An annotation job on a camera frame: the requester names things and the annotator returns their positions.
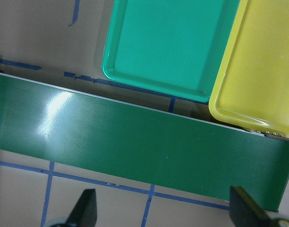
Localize yellow plastic tray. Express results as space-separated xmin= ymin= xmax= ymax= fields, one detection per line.
xmin=209 ymin=0 xmax=289 ymax=138

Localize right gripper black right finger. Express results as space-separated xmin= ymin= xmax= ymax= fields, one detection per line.
xmin=229 ymin=186 xmax=279 ymax=227

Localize green plastic tray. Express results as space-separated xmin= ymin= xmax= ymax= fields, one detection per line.
xmin=102 ymin=0 xmax=239 ymax=103

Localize green conveyor belt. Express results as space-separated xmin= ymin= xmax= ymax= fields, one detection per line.
xmin=0 ymin=74 xmax=289 ymax=210

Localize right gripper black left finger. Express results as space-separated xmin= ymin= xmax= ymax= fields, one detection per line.
xmin=65 ymin=189 xmax=97 ymax=227

